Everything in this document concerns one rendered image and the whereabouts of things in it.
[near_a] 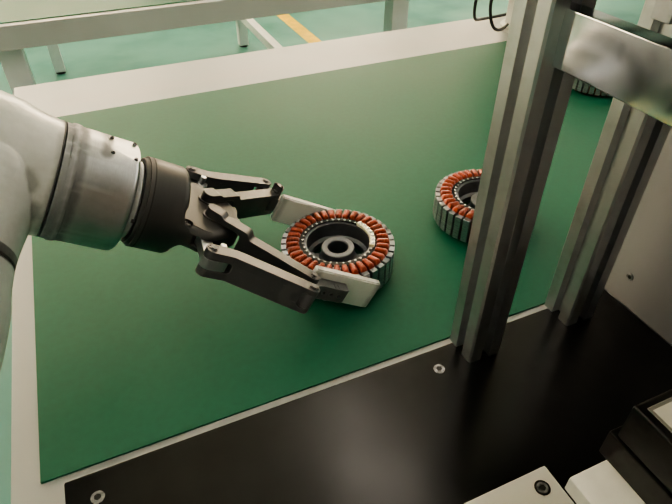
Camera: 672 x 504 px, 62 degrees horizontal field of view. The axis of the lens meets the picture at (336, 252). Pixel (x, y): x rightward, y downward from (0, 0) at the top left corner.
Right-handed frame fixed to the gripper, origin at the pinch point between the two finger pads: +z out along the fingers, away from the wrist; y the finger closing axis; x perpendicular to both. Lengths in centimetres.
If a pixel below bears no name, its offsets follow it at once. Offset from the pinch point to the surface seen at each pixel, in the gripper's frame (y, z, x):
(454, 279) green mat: -5.5, 10.2, -3.5
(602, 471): -32.0, -3.4, -10.7
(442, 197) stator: 3.5, 10.9, -8.0
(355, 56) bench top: 55, 21, -9
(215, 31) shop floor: 312, 62, 53
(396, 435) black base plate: -20.9, -2.1, 1.3
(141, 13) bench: 97, -10, 9
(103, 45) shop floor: 309, 6, 85
